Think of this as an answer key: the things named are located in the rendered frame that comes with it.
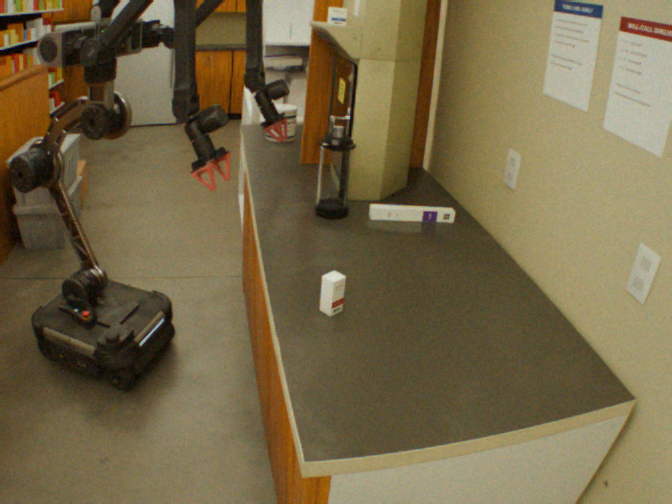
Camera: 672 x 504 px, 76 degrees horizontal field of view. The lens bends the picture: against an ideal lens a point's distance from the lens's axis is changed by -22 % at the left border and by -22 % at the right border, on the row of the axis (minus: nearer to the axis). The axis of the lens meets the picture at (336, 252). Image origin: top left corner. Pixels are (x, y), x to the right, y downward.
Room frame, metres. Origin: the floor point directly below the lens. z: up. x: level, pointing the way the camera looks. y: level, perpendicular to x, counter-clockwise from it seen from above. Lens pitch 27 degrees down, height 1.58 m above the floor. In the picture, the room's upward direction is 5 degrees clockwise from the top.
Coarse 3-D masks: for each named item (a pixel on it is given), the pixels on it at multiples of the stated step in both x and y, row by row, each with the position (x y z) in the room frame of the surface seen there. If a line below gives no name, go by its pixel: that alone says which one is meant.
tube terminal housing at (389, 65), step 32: (352, 0) 1.77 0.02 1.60; (384, 0) 1.62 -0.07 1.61; (416, 0) 1.73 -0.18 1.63; (384, 32) 1.62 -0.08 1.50; (416, 32) 1.75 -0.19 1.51; (384, 64) 1.63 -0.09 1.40; (416, 64) 1.78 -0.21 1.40; (384, 96) 1.63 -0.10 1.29; (416, 96) 1.80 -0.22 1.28; (384, 128) 1.63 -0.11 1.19; (352, 160) 1.61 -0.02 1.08; (384, 160) 1.64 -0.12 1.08; (352, 192) 1.61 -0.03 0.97; (384, 192) 1.66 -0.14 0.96
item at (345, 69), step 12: (336, 60) 1.87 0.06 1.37; (348, 60) 1.70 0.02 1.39; (336, 72) 1.86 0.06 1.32; (348, 72) 1.68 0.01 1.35; (336, 84) 1.84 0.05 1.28; (348, 84) 1.67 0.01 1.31; (336, 96) 1.82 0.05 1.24; (348, 96) 1.65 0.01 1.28; (336, 108) 1.80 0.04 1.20; (348, 108) 1.64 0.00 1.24; (336, 120) 1.79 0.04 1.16; (348, 120) 1.62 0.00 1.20; (348, 132) 1.61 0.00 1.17
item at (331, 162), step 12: (324, 144) 1.45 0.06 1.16; (324, 156) 1.46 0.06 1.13; (336, 156) 1.45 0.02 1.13; (348, 156) 1.47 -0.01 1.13; (324, 168) 1.46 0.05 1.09; (336, 168) 1.45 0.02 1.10; (348, 168) 1.47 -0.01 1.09; (324, 180) 1.46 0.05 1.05; (336, 180) 1.45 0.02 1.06; (348, 180) 1.48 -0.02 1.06; (324, 192) 1.46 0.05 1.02; (336, 192) 1.45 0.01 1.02; (348, 192) 1.49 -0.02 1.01; (324, 204) 1.45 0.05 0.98; (336, 204) 1.45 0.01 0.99
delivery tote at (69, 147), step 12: (24, 144) 3.00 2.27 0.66; (72, 144) 3.08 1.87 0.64; (12, 156) 2.73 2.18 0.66; (72, 156) 3.11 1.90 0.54; (72, 168) 3.11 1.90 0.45; (72, 180) 3.11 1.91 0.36; (36, 192) 2.70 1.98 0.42; (48, 192) 2.72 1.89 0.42; (24, 204) 2.68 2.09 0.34; (36, 204) 2.71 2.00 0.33
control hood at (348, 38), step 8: (312, 24) 1.82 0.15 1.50; (320, 24) 1.68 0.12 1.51; (328, 24) 1.67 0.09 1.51; (328, 32) 1.59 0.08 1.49; (336, 32) 1.59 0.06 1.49; (344, 32) 1.59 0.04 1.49; (352, 32) 1.60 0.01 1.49; (360, 32) 1.61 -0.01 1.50; (336, 40) 1.59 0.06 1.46; (344, 40) 1.60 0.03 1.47; (352, 40) 1.60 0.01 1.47; (360, 40) 1.61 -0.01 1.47; (344, 48) 1.60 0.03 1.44; (352, 48) 1.60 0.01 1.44; (360, 48) 1.61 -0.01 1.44; (352, 56) 1.60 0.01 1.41
